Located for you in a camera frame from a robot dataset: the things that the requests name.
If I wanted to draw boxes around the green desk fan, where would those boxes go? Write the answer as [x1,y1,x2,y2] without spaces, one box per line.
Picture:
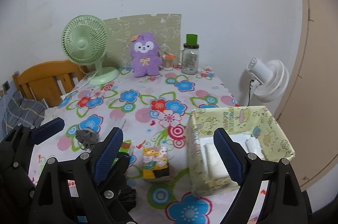
[61,15,120,86]

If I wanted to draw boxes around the green printed wall poster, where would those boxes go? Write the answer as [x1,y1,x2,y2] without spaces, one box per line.
[103,13,182,69]

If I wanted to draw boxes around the green packet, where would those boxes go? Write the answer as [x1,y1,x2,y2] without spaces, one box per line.
[114,142,137,180]

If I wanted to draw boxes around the white rolled towel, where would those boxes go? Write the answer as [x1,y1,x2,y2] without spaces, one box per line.
[204,143,230,179]
[245,138,263,154]

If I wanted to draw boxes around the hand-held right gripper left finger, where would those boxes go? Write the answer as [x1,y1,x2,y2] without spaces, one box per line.
[29,127,138,224]

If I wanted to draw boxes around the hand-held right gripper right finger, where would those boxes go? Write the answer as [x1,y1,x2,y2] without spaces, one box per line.
[213,128,309,224]

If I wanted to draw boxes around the yellow printed storage box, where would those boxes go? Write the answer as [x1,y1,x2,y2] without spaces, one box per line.
[185,105,296,197]

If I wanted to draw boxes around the black cloth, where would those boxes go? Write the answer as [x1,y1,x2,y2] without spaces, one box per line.
[117,184,138,212]

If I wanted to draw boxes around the yellow cartoon tissue packet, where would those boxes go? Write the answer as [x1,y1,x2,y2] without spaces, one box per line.
[142,146,172,182]

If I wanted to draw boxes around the white fan power cable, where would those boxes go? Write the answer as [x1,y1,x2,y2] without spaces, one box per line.
[60,71,99,100]

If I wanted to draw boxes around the purple plush toy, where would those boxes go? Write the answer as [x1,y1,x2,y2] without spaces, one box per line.
[131,33,162,78]

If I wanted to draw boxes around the beige door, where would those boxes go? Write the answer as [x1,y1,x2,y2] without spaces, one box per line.
[273,0,338,191]

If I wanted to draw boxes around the glass jar mug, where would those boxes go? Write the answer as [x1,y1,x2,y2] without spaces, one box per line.
[173,43,199,75]

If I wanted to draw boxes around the grey plaid blanket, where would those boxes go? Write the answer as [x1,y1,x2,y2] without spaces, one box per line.
[1,91,46,135]

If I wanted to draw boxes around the cotton swab container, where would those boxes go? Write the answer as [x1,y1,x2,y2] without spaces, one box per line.
[162,53,176,71]

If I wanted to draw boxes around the green plastic cup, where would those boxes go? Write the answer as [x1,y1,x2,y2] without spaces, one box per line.
[185,34,199,45]

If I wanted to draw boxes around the black fan power cable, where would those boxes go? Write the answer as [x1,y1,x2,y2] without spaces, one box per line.
[247,78,256,107]

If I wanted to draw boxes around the floral tablecloth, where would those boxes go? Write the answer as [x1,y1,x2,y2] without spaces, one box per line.
[28,64,264,224]

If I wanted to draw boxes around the white fan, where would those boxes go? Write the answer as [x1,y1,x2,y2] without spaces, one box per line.
[247,57,289,103]

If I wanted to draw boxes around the wooden chair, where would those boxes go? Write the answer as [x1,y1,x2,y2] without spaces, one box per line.
[13,60,89,108]

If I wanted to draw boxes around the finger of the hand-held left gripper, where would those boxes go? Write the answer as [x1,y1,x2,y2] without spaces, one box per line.
[100,155,131,205]
[16,118,65,147]

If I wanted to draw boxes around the dark grey sock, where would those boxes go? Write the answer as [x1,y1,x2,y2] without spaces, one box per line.
[75,128,99,152]

